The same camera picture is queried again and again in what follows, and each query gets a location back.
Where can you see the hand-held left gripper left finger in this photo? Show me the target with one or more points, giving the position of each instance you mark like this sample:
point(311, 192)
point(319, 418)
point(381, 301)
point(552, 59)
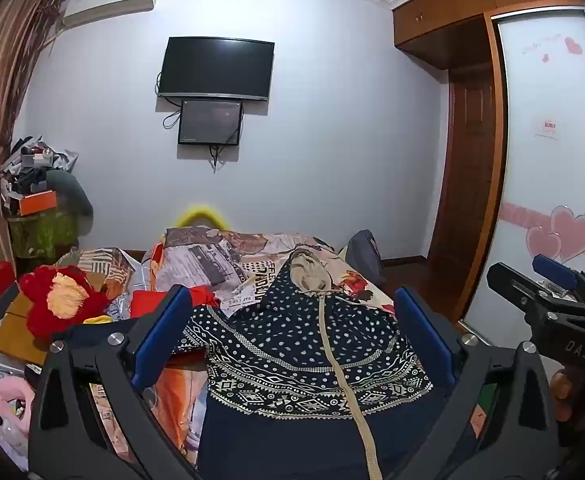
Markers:
point(165, 331)

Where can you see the wooden overhead cabinet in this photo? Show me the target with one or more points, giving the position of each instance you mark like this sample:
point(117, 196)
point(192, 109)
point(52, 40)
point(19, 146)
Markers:
point(437, 25)

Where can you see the white air conditioner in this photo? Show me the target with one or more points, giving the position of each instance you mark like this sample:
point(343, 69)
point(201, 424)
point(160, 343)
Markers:
point(112, 2)

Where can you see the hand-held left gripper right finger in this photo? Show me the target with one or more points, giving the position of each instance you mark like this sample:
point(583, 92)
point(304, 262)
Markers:
point(425, 336)

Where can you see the brown wooden door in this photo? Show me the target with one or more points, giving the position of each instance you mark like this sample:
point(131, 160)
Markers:
point(467, 160)

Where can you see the brown cardboard sheet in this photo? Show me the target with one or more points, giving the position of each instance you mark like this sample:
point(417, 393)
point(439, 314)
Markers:
point(15, 336)

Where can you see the dark grey cushion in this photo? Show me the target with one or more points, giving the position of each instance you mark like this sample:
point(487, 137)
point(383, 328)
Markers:
point(75, 192)

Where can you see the pink soft toy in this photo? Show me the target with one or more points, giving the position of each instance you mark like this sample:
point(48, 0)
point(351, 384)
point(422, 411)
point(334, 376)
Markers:
point(12, 396)

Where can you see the yellow printed garment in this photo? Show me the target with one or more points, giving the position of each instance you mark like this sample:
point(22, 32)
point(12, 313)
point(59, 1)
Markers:
point(97, 319)

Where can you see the printed bed sheet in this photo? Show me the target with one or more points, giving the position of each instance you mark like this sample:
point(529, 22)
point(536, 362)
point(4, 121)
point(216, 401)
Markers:
point(252, 270)

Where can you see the orange box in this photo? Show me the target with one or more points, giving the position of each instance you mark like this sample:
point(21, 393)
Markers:
point(37, 201)

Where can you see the person's right hand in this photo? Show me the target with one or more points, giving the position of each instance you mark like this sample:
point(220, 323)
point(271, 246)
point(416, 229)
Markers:
point(562, 391)

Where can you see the red and yellow fluffy garment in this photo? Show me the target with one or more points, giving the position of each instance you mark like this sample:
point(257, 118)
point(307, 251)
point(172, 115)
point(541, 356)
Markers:
point(72, 292)

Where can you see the large wall television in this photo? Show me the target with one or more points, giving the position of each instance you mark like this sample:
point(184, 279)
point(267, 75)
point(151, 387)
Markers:
point(217, 67)

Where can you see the navy patterned hooded jacket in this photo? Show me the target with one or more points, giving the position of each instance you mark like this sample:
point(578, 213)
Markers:
point(282, 350)

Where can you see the pile of clutter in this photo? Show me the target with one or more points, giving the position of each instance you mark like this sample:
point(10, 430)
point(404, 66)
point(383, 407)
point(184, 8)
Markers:
point(27, 160)

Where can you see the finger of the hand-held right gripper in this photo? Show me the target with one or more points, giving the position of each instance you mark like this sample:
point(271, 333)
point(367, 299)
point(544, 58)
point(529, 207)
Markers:
point(552, 267)
point(512, 285)

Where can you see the red folded garment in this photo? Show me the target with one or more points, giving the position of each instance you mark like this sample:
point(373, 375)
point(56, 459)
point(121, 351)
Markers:
point(202, 296)

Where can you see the green cloth-covered stand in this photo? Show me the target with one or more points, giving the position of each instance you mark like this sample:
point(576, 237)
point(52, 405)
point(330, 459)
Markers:
point(42, 232)

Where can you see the small wall monitor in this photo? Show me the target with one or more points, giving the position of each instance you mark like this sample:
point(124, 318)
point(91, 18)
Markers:
point(210, 122)

